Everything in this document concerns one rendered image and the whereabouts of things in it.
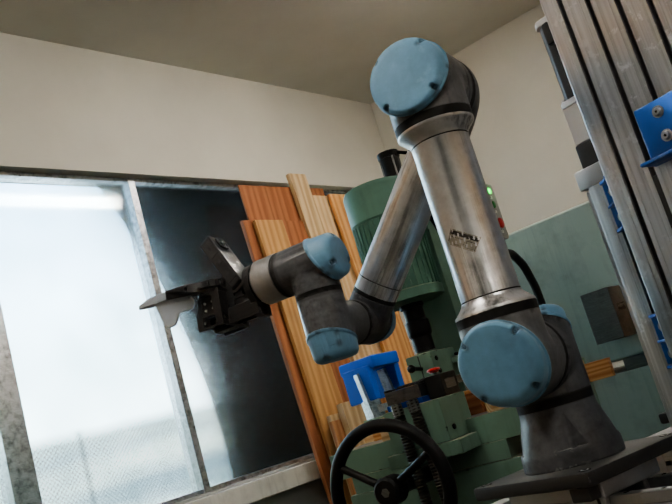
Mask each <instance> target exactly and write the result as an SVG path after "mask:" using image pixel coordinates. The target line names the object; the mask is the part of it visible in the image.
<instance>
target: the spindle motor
mask: <svg viewBox="0 0 672 504"><path fill-rule="evenodd" d="M397 177H398V175H396V176H387V177H382V178H378V179H374V180H371V181H368V182H366V183H363V184H361V185H359V186H356V187H355V188H353V189H351V190H350V191H348V192H347V193H346V194H345V196H344V200H343V203H344V207H345V210H346V213H347V217H348V220H349V223H350V227H351V230H352V233H353V236H354V240H355V243H356V246H357V250H358V253H359V256H360V260H361V263H362V266H363V264H364V261H365V258H366V256H367V253H368V251H369V248H370V246H371V243H372V241H373V238H374V235H375V233H376V230H377V228H378V225H379V223H380V220H381V218H382V215H383V212H384V210H385V207H386V205H387V202H388V200H389V197H390V195H391V192H392V189H393V187H394V184H395V182H396V179H397ZM444 292H445V291H444V288H443V285H442V283H441V279H440V276H439V273H438V270H437V267H436V263H435V260H434V257H433V254H432V251H431V248H430V245H429V242H428V238H427V235H426V232H424V235H423V237H422V240H421V242H420V244H419V247H418V249H417V252H416V254H415V257H414V259H413V262H412V264H411V267H410V269H409V272H408V274H407V277H406V279H405V282H404V284H403V287H402V289H401V292H400V294H399V296H398V299H397V301H396V304H395V307H394V309H393V310H394V312H396V311H400V307H401V306H404V305H406V304H409V303H413V302H416V301H423V303H426V302H429V301H431V300H433V299H435V298H437V297H438V296H440V295H441V294H443V293H444Z"/></svg>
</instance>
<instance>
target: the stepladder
mask: <svg viewBox="0 0 672 504"><path fill-rule="evenodd" d="M398 362H399V357H398V354H397V351H395V350H394V351H389V352H384V353H379V354H374V355H370V356H367V357H364V358H361V359H358V360H355V361H353V362H350V363H347V364H344V365H341V366H340V367H339V372H340V375H341V377H342V378H343V380H344V384H345V387H346V391H347V394H348V398H349V401H350V404H351V406H352V407H353V406H357V405H360V404H361V405H362V408H363V410H364V413H365V416H366V419H367V420H370V419H373V418H377V417H379V416H382V415H384V414H385V411H386V410H388V409H387V407H389V406H388V404H387V402H386V403H383V404H382V403H381V400H380V399H382V398H385V394H384V392H385V391H388V390H393V389H396V388H397V387H399V386H402V385H405V384H404V381H403V377H402V374H401V371H400V367H399V364H398Z"/></svg>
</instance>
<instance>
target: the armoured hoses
mask: <svg viewBox="0 0 672 504"><path fill-rule="evenodd" d="M406 404H407V407H408V410H409V413H411V414H410V415H412V418H413V421H414V424H415V426H416V427H418V428H419V429H421V430H422V431H424V432H425V433H426V434H428V433H429V431H427V430H428V428H426V426H427V425H425V423H426V422H424V420H425V419H423V416H422V413H421V410H420V409H421V408H420V406H419V401H418V399H417V398H416V399H412V400H409V401H407V402H406ZM391 411H392V414H393V417H394V419H397V420H401V421H404V422H407V421H406V418H405V415H404V414H405V413H404V410H403V407H402V404H401V403H399V404H396V405H393V406H391ZM428 435H429V436H430V434H428ZM400 437H401V441H402V444H403V447H404V450H405V453H406V456H407V459H408V462H409V465H411V464H412V463H413V462H414V461H415V460H416V459H417V458H418V457H417V455H418V454H416V452H417V451H415V449H416V448H414V446H415V445H413V443H414V442H413V441H412V440H410V439H409V438H407V437H404V436H402V435H400ZM427 461H428V462H427V463H428V464H429V467H430V470H431V473H432V476H433V479H434V482H435V485H436V488H437V491H438V492H439V493H438V494H439V495H440V496H439V497H440V498H441V501H442V504H443V489H442V483H441V480H440V477H439V474H438V471H437V469H436V467H435V465H434V463H433V462H432V460H431V459H430V457H429V458H428V459H427ZM412 477H414V479H413V480H414V481H415V482H414V483H415V484H416V485H415V486H416V487H417V488H416V489H417V490H418V491H417V492H418V493H419V494H418V495H419V496H420V497H419V498H420V499H421V500H420V502H422V504H433V503H432V500H431V497H430V494H429V491H428V488H427V485H426V481H425V478H424V475H423V472H422V469H421V466H420V467H419V468H418V469H417V470H416V471H415V472H414V473H413V476H412Z"/></svg>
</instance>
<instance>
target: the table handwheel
mask: <svg viewBox="0 0 672 504"><path fill-rule="evenodd" d="M382 432H389V433H396V434H399V435H402V436H404V437H407V438H409V439H410V440H412V441H413V442H415V443H416V444H417V445H419V446H420V447H421V448H422V449H423V450H424V451H423V452H422V453H421V454H420V455H419V456H418V458H417V459H416V460H415V461H414V462H413V463H412V464H411V465H410V466H409V467H408V468H407V469H406V470H405V471H404V472H403V473H402V474H401V475H399V474H390V475H387V476H385V477H383V478H380V479H379V480H377V479H375V478H372V477H370V476H367V475H365V474H363V473H360V472H358V471H356V470H354V469H352V468H349V467H347V466H345V465H346V462H347V459H348V457H349V455H350V453H351V451H352V450H353V448H354V447H355V446H356V445H357V444H358V443H359V442H360V441H361V440H363V439H364V438H366V437H368V436H370V435H372V434H376V433H382ZM429 457H430V459H431V460H432V462H433V463H434V465H435V467H436V469H437V471H438V474H439V477H440V480H441V483H442V489H443V504H458V492H457V485H456V480H455V477H454V473H453V470H452V468H451V466H450V463H449V461H448V459H447V458H446V456H445V454H444V453H443V451H442V450H441V448H440V447H439V446H438V445H437V443H436V442H435V441H434V440H433V439H432V438H431V437H430V436H429V435H428V434H426V433H425V432H424V431H422V430H421V429H419V428H418V427H416V426H414V425H412V424H410V423H407V422H404V421H401V420H397V419H390V418H382V419H375V420H371V421H368V422H365V423H363V424H361V425H359V426H358V427H356V428H355V429H353V430H352V431H351V432H350V433H349V434H348V435H347V436H346V437H345V438H344V440H343V441H342V442H341V444H340V445H339V447H338V449H337V451H336V453H335V456H334V459H333V462H332V466H331V473H330V491H331V498H332V502H333V504H347V503H346V499H345V495H344V488H343V475H344V474H345V475H347V476H350V477H352V478H355V479H357V480H359V481H361V482H363V483H366V484H368V485H370V486H372V487H374V495H375V498H376V500H377V501H378V503H379V504H400V503H402V502H403V501H405V500H406V498H407V496H408V493H409V492H410V491H412V490H414V489H416V488H417V487H416V486H415V485H416V484H415V483H414V482H415V481H414V480H413V479H414V477H412V476H413V473H414V472H415V471H416V470H417V469H418V468H419V467H420V466H421V465H422V464H423V463H424V462H425V461H426V460H427V459H428V458H429ZM421 469H422V472H423V475H424V478H425V481H426V483H428V482H430V481H432V480H434V479H433V476H432V473H431V470H430V467H429V465H424V466H422V467H421Z"/></svg>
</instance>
